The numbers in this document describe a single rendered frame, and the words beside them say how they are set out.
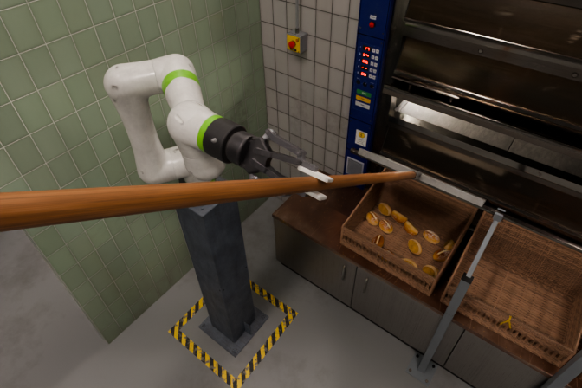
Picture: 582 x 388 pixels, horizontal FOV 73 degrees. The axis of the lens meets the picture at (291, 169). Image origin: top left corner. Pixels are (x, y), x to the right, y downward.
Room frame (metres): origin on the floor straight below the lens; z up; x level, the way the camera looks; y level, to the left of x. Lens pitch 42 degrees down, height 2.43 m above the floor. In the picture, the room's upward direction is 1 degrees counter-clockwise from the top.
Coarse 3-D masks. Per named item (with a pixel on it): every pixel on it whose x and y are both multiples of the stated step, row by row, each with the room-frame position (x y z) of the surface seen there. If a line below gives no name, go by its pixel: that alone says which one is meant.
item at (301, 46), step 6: (294, 30) 2.19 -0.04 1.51; (288, 36) 2.15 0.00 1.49; (294, 36) 2.12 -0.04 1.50; (300, 36) 2.10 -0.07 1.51; (306, 36) 2.14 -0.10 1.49; (294, 42) 2.12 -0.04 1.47; (300, 42) 2.10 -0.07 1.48; (306, 42) 2.14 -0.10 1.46; (288, 48) 2.15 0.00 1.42; (294, 48) 2.12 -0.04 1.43; (300, 48) 2.10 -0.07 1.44; (306, 48) 2.14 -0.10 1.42
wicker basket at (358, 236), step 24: (384, 168) 1.74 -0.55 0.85; (384, 192) 1.70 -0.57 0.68; (408, 192) 1.63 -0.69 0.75; (432, 192) 1.56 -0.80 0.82; (360, 216) 1.56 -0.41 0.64; (384, 216) 1.60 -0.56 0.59; (408, 216) 1.57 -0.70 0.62; (432, 216) 1.50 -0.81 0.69; (456, 216) 1.44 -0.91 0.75; (360, 240) 1.33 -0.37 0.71; (384, 240) 1.41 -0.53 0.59; (408, 240) 1.41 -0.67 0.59; (456, 240) 1.38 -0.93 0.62; (384, 264) 1.23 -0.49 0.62; (408, 264) 1.15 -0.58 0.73; (432, 264) 1.24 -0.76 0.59; (432, 288) 1.05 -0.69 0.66
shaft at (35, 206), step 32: (0, 192) 0.22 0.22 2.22; (32, 192) 0.23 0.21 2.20; (64, 192) 0.24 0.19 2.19; (96, 192) 0.26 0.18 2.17; (128, 192) 0.28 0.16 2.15; (160, 192) 0.30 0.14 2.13; (192, 192) 0.33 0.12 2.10; (224, 192) 0.36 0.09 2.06; (256, 192) 0.41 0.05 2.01; (288, 192) 0.48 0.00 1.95; (0, 224) 0.19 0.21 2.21; (32, 224) 0.21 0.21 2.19
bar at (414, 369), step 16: (448, 192) 1.22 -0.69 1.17; (480, 208) 1.13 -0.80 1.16; (496, 224) 1.07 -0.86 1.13; (528, 224) 1.02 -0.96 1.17; (560, 240) 0.95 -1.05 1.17; (480, 256) 0.98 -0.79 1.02; (464, 272) 0.95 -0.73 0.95; (464, 288) 0.90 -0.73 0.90; (448, 320) 0.90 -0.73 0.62; (416, 352) 1.01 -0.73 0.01; (432, 352) 0.90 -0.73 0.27; (416, 368) 0.93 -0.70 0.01; (432, 368) 0.92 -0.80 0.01; (576, 368) 0.61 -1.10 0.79; (544, 384) 0.65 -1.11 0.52; (560, 384) 0.61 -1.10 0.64
